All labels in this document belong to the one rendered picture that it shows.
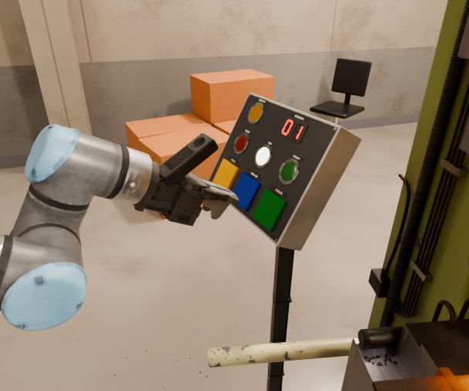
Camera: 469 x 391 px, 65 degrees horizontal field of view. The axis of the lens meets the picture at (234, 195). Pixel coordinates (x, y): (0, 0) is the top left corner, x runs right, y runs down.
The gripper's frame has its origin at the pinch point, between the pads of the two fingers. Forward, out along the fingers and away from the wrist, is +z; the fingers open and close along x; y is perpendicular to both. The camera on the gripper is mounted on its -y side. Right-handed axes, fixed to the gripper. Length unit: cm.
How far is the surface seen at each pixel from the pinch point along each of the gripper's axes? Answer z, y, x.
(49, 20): -8, -17, -279
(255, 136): 11.0, -12.0, -16.0
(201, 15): 103, -81, -281
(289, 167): 10.6, -9.5, -0.2
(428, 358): 10.5, 3.8, 41.2
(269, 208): 10.3, 0.3, 0.5
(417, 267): 30.7, -3.3, 25.2
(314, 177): 11.3, -10.4, 6.9
